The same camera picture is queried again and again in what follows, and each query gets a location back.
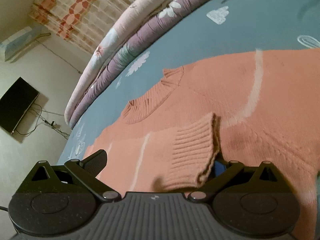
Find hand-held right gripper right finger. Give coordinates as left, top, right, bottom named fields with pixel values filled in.
left=187, top=159, right=290, bottom=203

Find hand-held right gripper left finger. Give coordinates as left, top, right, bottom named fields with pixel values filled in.
left=25, top=149, right=123, bottom=203

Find pink striped knit sweater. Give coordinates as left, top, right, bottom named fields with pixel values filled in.
left=86, top=49, right=320, bottom=240

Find white air conditioner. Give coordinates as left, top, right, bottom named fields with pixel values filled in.
left=0, top=26, right=52, bottom=62

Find purple floral quilt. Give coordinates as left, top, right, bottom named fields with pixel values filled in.
left=69, top=0, right=225, bottom=130

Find patterned curtain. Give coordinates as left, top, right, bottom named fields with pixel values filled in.
left=29, top=0, right=160, bottom=55

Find black television cables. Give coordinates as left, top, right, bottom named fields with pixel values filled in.
left=12, top=102, right=70, bottom=140

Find black wall television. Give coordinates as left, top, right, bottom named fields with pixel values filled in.
left=0, top=77, right=40, bottom=135

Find thin hanging wall cable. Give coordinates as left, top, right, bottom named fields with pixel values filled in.
left=40, top=42, right=83, bottom=74

